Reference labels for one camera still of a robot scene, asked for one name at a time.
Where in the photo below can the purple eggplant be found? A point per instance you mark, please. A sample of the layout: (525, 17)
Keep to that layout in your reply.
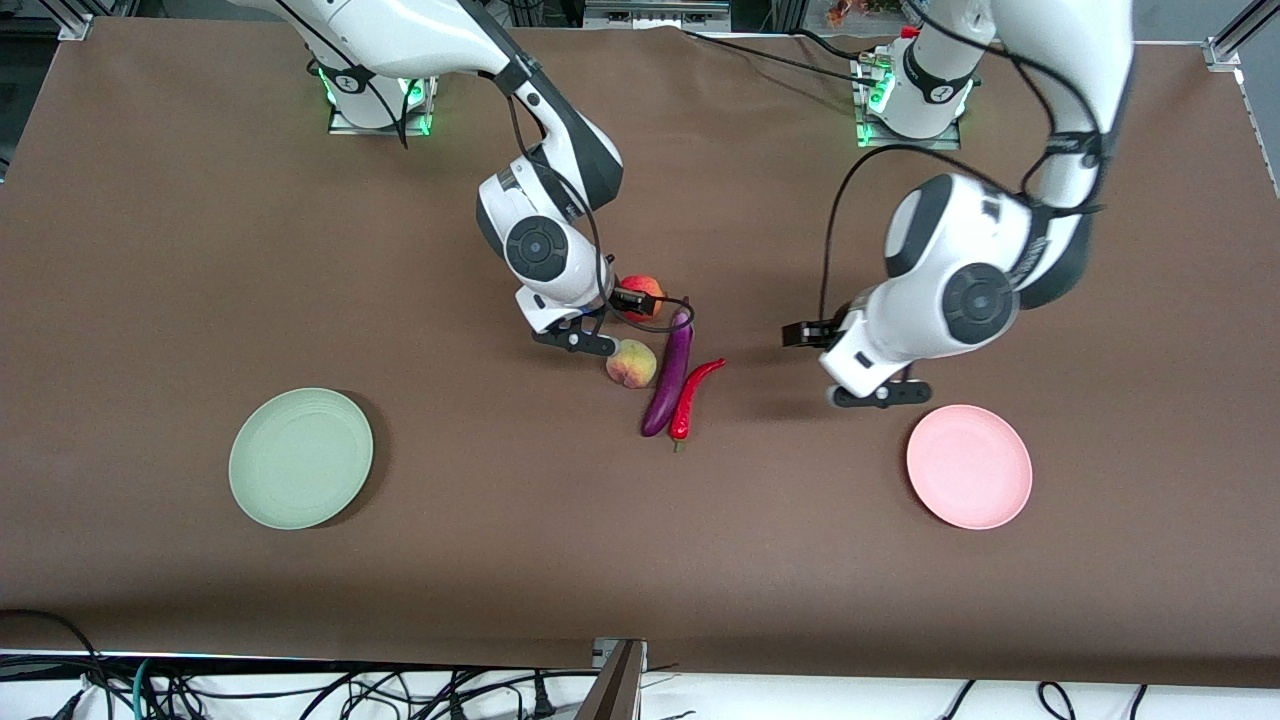
(672, 380)

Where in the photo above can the yellow pink peach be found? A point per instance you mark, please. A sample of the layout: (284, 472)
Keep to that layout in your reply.
(635, 368)

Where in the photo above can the red pomegranate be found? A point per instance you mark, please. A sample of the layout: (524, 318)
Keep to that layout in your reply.
(645, 283)

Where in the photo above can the black power plug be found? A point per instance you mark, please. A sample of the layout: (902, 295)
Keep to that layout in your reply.
(542, 705)

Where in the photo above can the brown table cover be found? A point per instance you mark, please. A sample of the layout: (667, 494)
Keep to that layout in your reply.
(640, 560)

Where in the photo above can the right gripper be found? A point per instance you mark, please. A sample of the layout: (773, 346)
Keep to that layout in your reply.
(624, 298)

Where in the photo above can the aluminium camera post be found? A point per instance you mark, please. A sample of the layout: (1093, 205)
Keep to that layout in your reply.
(620, 685)

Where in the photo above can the green round plate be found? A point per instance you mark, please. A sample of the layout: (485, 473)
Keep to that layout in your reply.
(300, 458)

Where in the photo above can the red chili pepper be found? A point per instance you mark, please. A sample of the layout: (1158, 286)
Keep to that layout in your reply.
(685, 410)

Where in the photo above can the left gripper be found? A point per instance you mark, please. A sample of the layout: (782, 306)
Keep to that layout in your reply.
(812, 333)

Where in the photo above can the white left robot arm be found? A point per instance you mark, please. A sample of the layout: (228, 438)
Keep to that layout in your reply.
(980, 300)

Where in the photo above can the aluminium corner profile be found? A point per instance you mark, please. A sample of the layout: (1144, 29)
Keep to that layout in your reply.
(75, 25)
(1225, 50)

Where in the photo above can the silver aluminium frame beam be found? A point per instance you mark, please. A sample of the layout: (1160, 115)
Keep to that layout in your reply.
(655, 15)

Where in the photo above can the pink round plate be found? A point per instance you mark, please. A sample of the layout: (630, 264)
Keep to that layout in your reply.
(968, 466)

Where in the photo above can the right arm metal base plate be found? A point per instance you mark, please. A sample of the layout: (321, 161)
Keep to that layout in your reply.
(340, 127)

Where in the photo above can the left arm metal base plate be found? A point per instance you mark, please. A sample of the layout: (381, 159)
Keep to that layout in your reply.
(870, 143)

